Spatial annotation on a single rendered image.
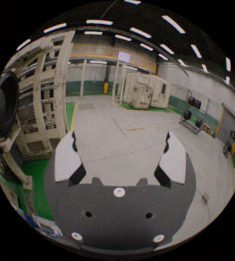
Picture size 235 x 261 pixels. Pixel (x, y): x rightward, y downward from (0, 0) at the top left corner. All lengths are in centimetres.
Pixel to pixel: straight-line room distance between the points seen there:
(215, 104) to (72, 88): 1476
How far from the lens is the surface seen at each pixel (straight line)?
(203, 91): 1062
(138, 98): 434
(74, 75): 987
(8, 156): 135
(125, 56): 436
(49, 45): 116
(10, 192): 170
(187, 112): 470
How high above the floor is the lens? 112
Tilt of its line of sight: 30 degrees down
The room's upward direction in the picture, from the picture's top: 9 degrees clockwise
